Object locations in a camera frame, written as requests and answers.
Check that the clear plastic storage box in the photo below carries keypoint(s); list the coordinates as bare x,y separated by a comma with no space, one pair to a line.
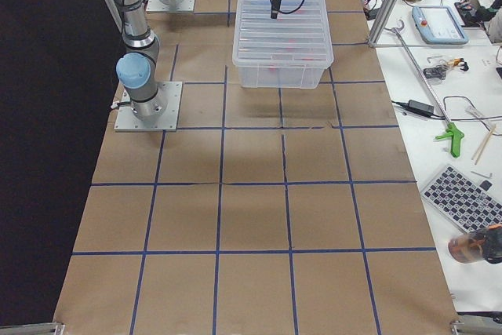
303,74

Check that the long metal reacher grabber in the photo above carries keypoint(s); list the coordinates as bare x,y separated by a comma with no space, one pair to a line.
452,132

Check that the small allen key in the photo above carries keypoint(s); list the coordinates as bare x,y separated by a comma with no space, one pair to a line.
486,176

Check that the checkered calibration board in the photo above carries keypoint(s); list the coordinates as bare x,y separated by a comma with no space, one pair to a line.
466,205

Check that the black power adapter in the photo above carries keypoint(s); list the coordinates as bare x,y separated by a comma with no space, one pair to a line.
421,109

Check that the amber plastic bottle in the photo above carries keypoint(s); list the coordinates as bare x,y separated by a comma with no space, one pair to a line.
483,244

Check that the wooden chopsticks pair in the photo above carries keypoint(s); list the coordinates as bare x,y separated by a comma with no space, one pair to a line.
479,151

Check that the clear plastic box lid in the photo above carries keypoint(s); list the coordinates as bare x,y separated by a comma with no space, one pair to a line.
299,36

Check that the teach pendant with screen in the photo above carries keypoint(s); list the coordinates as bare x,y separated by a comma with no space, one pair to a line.
437,25

